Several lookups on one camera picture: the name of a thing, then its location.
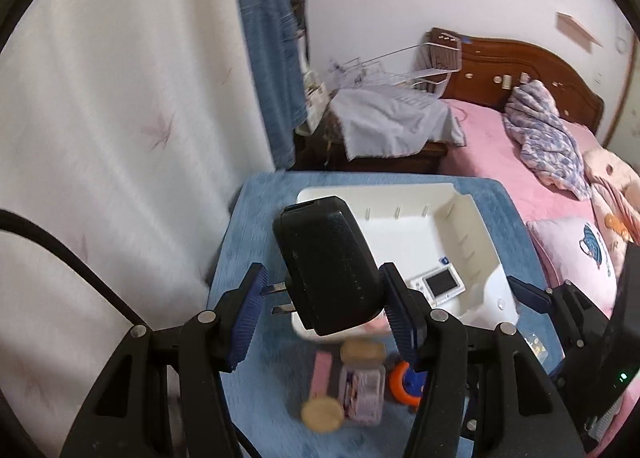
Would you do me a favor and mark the peach cartoon blanket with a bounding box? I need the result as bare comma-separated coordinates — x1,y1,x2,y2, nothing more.
582,148,640,259

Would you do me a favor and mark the small pink wall shelf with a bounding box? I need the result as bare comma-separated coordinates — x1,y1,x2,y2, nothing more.
556,12,603,46

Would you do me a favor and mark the round gold lid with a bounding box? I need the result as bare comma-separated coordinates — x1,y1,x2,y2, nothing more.
301,398,346,435

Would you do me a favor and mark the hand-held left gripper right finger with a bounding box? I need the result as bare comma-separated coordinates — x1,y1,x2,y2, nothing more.
377,262,586,458

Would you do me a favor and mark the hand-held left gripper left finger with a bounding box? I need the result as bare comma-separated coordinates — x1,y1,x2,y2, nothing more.
60,263,266,458

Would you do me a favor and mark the pink pillow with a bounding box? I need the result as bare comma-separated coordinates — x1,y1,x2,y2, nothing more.
526,218,618,313

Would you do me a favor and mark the orange round toy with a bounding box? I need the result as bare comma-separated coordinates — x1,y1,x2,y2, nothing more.
390,362,428,409

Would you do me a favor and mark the white handbag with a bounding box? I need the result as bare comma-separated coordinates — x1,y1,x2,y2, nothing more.
300,70,331,133

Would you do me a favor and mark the black power adapter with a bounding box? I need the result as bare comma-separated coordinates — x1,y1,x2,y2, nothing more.
261,196,386,337

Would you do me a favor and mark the brown wooden headboard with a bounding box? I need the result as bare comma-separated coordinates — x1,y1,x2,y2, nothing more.
429,28,606,133

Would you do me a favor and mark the wooden block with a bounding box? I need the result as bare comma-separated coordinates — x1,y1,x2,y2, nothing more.
340,339,387,365

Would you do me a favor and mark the white handheld game console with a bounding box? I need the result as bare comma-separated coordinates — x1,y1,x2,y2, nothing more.
407,270,466,309

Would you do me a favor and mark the white plastic bin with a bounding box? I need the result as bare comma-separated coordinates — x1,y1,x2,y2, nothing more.
291,183,521,341

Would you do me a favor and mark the white curtain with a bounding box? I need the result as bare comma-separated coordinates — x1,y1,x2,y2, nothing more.
0,0,278,458

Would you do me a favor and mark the pink bar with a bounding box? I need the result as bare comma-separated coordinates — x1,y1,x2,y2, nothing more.
309,353,333,399

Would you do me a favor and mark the purple floral blanket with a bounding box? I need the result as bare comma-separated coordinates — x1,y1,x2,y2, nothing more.
502,80,593,201

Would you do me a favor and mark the denim jacket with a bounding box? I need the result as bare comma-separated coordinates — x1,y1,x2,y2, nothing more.
235,0,308,169

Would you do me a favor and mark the black cable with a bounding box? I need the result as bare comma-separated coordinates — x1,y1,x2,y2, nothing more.
0,209,146,329

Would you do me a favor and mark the brown wooden nightstand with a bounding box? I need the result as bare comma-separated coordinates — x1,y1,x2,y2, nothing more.
295,128,448,175

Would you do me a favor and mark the grey cloth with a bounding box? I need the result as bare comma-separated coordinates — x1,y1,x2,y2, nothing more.
327,86,467,161

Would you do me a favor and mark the white wire basket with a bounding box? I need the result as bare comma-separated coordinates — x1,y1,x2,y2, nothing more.
327,35,463,98

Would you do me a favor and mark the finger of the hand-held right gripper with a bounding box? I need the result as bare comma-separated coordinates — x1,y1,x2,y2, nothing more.
506,275,613,364

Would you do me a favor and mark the pink bed sheet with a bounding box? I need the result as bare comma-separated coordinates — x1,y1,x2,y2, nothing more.
440,98,640,319

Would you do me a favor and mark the blue table mat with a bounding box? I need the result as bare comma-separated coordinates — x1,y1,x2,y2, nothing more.
207,172,566,458

